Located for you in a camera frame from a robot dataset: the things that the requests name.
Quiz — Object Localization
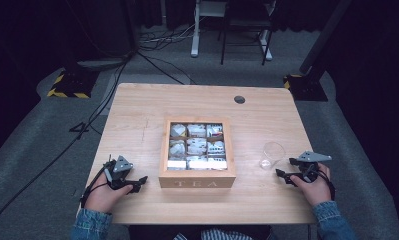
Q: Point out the person's left hand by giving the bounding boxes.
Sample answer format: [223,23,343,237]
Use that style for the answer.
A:
[84,174,134,214]

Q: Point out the bundle of floor cables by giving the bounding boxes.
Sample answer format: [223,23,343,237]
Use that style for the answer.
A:
[138,18,205,52]

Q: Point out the hand-held gripper cable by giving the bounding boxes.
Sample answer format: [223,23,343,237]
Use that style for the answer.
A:
[80,163,112,209]
[320,169,337,201]

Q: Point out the black metal chair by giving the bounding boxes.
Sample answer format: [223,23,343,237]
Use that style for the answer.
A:
[220,0,277,66]

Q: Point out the left hand-held gripper cable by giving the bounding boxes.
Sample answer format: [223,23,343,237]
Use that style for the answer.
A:
[80,163,112,209]

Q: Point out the person's striped clothing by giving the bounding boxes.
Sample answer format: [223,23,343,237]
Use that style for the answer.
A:
[173,228,255,240]

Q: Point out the group of white tea bags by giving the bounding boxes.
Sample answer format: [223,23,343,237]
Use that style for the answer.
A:
[168,123,228,171]

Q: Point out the white desk frame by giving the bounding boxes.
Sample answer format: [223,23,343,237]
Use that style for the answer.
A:
[190,0,275,62]

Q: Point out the long black floor cable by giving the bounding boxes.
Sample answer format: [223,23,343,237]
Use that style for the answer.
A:
[0,54,130,233]

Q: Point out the person's right hand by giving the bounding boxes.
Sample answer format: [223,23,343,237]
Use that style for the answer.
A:
[290,166,333,208]

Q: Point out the wooden tea box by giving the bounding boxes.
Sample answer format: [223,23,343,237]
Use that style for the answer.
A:
[158,116,237,189]

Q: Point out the right hand-held gripper cable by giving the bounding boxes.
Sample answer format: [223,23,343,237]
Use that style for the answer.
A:
[320,169,337,201]

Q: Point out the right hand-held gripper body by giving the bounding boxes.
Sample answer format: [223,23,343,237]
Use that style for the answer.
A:
[296,150,332,184]

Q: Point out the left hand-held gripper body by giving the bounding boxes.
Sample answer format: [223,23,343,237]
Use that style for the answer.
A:
[103,155,140,191]

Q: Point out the black stand with yellow-striped base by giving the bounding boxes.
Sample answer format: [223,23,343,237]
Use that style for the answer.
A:
[46,0,100,99]
[283,0,354,102]

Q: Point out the clear glass cup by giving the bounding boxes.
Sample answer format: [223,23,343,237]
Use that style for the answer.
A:
[259,141,287,170]

